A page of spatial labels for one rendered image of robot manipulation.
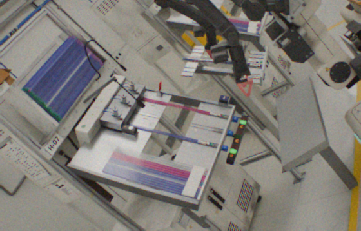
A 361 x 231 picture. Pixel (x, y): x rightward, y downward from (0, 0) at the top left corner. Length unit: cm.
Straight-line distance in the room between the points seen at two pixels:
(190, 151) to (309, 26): 88
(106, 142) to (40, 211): 156
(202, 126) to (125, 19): 133
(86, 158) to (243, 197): 108
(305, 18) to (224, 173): 122
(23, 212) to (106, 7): 184
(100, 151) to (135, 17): 135
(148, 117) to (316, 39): 104
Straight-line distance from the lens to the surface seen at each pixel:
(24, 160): 238
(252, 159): 266
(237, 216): 260
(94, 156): 217
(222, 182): 256
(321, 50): 181
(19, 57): 406
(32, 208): 361
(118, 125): 222
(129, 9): 318
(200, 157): 210
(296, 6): 159
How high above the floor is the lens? 164
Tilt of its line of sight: 17 degrees down
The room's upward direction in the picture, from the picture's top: 47 degrees counter-clockwise
